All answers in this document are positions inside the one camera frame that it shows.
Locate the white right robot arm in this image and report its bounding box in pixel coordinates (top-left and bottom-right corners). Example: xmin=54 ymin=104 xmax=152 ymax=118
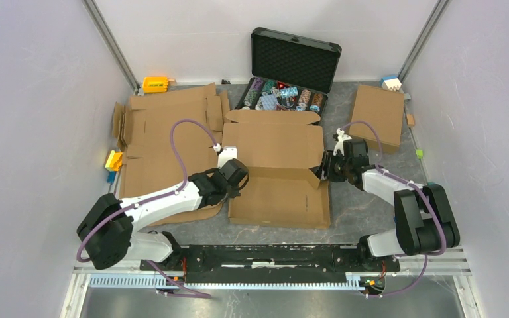
xmin=315 ymin=138 xmax=461 ymax=270

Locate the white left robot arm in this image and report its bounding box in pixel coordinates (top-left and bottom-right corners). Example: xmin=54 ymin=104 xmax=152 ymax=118
xmin=76 ymin=158 xmax=249 ymax=270

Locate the folded brown cardboard box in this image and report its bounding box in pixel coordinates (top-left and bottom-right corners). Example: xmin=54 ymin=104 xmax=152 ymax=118
xmin=347 ymin=85 xmax=404 ymax=154

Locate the stack of flat cardboard sheets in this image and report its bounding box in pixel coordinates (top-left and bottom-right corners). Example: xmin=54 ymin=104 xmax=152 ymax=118
xmin=112 ymin=83 xmax=233 ymax=227

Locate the small wooden cube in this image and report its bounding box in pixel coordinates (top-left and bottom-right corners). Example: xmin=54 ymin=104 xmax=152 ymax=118
xmin=406 ymin=114 xmax=416 ymax=128

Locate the blue playing card deck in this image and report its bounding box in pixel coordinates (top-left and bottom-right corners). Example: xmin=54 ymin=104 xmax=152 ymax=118
xmin=260 ymin=94 xmax=278 ymax=111

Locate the blue white toy block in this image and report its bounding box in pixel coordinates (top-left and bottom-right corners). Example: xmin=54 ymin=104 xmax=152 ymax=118
xmin=380 ymin=75 xmax=402 ymax=91

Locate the yellow orange toy block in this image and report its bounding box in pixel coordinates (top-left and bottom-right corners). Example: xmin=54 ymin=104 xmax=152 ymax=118
xmin=104 ymin=150 xmax=123 ymax=172

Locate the black poker chip case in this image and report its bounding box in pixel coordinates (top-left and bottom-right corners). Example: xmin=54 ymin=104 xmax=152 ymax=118
xmin=234 ymin=27 xmax=342 ymax=116

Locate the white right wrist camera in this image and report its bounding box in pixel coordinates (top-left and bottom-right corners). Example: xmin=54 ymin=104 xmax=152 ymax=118
xmin=333 ymin=128 xmax=352 ymax=157

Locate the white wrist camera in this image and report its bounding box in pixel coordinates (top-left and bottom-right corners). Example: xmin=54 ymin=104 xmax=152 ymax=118
xmin=213 ymin=144 xmax=238 ymax=168
xmin=333 ymin=128 xmax=352 ymax=157

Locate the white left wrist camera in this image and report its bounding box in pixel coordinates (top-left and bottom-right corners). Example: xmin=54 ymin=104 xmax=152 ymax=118
xmin=213 ymin=144 xmax=238 ymax=168

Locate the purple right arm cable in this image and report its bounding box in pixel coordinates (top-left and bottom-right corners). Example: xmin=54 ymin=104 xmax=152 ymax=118
xmin=340 ymin=120 xmax=449 ymax=299

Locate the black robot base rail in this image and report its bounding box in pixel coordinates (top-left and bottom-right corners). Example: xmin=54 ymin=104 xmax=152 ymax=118
xmin=157 ymin=236 xmax=400 ymax=284

